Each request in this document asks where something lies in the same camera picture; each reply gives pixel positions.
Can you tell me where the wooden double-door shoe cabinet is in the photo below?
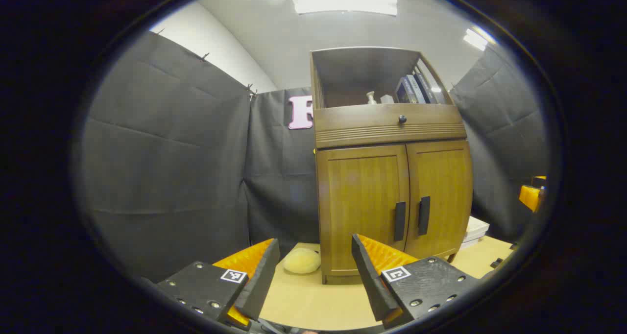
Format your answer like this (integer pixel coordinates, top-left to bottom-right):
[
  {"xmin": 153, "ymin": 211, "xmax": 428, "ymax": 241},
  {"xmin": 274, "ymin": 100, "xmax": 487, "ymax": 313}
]
[{"xmin": 310, "ymin": 47, "xmax": 474, "ymax": 285}]

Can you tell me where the black backdrop cloth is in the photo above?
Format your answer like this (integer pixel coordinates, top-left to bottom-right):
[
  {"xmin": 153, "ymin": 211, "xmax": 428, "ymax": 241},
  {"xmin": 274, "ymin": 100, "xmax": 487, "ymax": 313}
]
[{"xmin": 81, "ymin": 30, "xmax": 549, "ymax": 281}]

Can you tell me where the wooden shoe cabinet door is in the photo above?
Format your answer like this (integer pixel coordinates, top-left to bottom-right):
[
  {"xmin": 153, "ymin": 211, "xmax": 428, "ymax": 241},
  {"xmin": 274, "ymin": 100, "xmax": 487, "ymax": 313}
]
[
  {"xmin": 406, "ymin": 140, "xmax": 474, "ymax": 261},
  {"xmin": 316, "ymin": 144, "xmax": 410, "ymax": 277}
]

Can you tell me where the ceiling light panel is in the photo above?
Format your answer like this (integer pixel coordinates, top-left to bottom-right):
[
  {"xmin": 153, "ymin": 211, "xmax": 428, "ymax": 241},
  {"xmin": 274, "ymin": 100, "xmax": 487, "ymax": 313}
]
[
  {"xmin": 288, "ymin": 0, "xmax": 398, "ymax": 16},
  {"xmin": 463, "ymin": 28, "xmax": 496, "ymax": 51}
]

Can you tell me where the wooden cabinet drawer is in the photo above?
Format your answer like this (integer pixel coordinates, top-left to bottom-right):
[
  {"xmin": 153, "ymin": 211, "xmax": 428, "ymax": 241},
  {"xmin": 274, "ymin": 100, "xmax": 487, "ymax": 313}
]
[{"xmin": 313, "ymin": 104, "xmax": 467, "ymax": 148}]

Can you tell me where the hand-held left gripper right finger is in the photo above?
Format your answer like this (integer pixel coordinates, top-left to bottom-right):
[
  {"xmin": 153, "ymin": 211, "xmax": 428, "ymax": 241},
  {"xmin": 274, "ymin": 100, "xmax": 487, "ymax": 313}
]
[{"xmin": 351, "ymin": 234, "xmax": 481, "ymax": 330}]

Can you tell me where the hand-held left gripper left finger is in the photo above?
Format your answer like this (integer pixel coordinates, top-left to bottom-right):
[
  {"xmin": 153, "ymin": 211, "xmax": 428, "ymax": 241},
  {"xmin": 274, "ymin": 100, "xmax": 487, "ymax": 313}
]
[{"xmin": 156, "ymin": 238, "xmax": 281, "ymax": 327}]

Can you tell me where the white flat box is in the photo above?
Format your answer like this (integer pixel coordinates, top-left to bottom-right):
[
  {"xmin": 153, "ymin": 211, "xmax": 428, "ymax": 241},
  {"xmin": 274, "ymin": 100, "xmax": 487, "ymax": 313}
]
[{"xmin": 465, "ymin": 216, "xmax": 490, "ymax": 238}]

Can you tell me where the dark blue book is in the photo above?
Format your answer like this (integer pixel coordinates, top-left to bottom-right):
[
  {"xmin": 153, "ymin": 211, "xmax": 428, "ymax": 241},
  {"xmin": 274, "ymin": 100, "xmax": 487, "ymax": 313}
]
[
  {"xmin": 414, "ymin": 69, "xmax": 445, "ymax": 104},
  {"xmin": 407, "ymin": 73, "xmax": 428, "ymax": 104},
  {"xmin": 396, "ymin": 77, "xmax": 417, "ymax": 104}
]

